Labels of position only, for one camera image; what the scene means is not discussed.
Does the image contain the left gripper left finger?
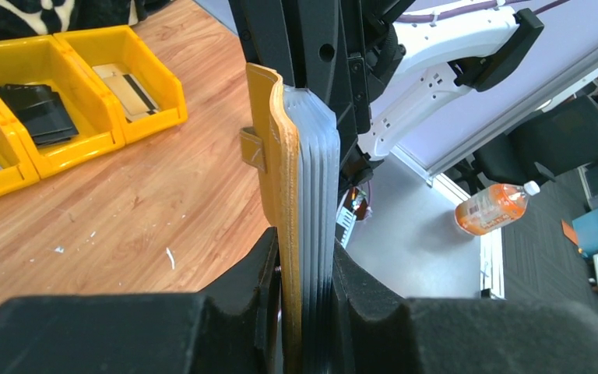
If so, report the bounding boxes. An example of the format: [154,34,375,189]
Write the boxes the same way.
[0,228,280,373]

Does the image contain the orange plastic bottle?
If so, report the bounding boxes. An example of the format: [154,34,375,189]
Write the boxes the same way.
[454,181,540,236]

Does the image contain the black office chair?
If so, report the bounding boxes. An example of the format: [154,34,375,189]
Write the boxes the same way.
[473,96,598,185]

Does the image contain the yellow three-compartment bin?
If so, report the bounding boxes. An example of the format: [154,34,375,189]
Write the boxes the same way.
[0,26,188,196]

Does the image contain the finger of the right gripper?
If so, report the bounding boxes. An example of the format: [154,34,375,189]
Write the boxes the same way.
[229,0,370,155]

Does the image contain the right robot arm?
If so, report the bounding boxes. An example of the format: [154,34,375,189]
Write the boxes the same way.
[230,1,544,192]

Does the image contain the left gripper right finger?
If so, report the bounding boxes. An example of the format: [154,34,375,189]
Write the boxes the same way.
[331,246,598,373]

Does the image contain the black cards in bin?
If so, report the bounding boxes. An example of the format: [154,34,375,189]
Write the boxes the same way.
[0,84,79,148]

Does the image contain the black floral blanket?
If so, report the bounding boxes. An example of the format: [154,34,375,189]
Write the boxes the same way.
[0,0,172,40]

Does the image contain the aluminium frame post right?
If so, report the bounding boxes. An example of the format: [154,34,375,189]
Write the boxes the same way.
[413,25,598,181]

